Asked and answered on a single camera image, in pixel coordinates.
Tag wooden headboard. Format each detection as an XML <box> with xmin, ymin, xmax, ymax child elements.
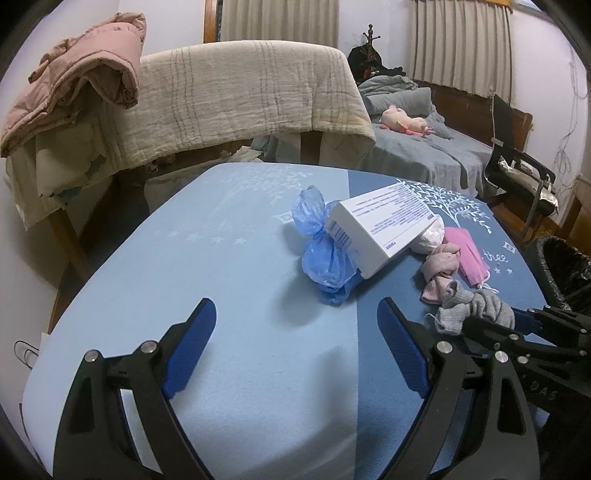
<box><xmin>418</xmin><ymin>81</ymin><xmax>533</xmax><ymax>151</ymax></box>

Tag hanging white cables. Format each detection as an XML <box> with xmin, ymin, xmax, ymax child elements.
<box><xmin>553</xmin><ymin>45</ymin><xmax>590</xmax><ymax>186</ymax></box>

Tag grey sock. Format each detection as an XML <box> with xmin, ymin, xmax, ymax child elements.
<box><xmin>432</xmin><ymin>280</ymin><xmax>515</xmax><ymax>336</ymax></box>

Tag right beige curtain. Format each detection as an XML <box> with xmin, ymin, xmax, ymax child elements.
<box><xmin>409</xmin><ymin>0</ymin><xmax>514</xmax><ymax>102</ymax></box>

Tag pink face mask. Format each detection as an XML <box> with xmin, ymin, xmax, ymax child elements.
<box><xmin>444</xmin><ymin>227</ymin><xmax>490</xmax><ymax>288</ymax></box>

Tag pink sock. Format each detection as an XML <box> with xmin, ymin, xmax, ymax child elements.
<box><xmin>421</xmin><ymin>243</ymin><xmax>461</xmax><ymax>305</ymax></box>

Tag beige quilt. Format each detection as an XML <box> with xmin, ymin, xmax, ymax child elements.
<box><xmin>6</xmin><ymin>40</ymin><xmax>376</xmax><ymax>227</ymax></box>

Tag bed with grey sheet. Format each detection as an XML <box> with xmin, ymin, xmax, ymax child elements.
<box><xmin>361</xmin><ymin>126</ymin><xmax>496</xmax><ymax>198</ymax></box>

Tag pink padded jacket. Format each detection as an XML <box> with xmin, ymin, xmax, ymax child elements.
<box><xmin>1</xmin><ymin>12</ymin><xmax>147</xmax><ymax>157</ymax></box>

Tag blue tree-print tablecloth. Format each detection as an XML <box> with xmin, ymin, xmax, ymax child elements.
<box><xmin>21</xmin><ymin>161</ymin><xmax>551</xmax><ymax>480</ymax></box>

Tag pink plush toy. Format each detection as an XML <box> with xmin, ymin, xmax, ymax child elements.
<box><xmin>381</xmin><ymin>105</ymin><xmax>434</xmax><ymax>137</ymax></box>

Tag beige curtain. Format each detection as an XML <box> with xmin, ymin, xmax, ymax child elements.
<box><xmin>409</xmin><ymin>0</ymin><xmax>514</xmax><ymax>102</ymax></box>
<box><xmin>219</xmin><ymin>0</ymin><xmax>339</xmax><ymax>48</ymax></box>

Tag black bin with bag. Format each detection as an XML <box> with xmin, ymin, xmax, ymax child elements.
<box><xmin>527</xmin><ymin>236</ymin><xmax>590</xmax><ymax>315</ymax></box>

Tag white medicine box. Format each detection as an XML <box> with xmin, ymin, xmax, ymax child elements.
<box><xmin>325</xmin><ymin>182</ymin><xmax>436</xmax><ymax>279</ymax></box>

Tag silver seat cushion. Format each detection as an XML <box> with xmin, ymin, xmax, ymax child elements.
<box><xmin>498</xmin><ymin>159</ymin><xmax>559</xmax><ymax>216</ymax></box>

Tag grey duvet pile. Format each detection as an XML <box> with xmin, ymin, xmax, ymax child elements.
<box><xmin>358</xmin><ymin>75</ymin><xmax>453</xmax><ymax>140</ymax></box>

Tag left beige curtain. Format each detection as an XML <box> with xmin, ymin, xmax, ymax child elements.
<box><xmin>219</xmin><ymin>0</ymin><xmax>339</xmax><ymax>48</ymax></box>

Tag black office chair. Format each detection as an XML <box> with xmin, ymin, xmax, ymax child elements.
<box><xmin>484</xmin><ymin>94</ymin><xmax>559</xmax><ymax>243</ymax></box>

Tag blue plastic bag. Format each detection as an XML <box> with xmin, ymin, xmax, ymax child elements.
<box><xmin>291</xmin><ymin>185</ymin><xmax>363</xmax><ymax>306</ymax></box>

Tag coat rack with black coat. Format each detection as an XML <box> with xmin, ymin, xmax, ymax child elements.
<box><xmin>348</xmin><ymin>24</ymin><xmax>406</xmax><ymax>84</ymax></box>

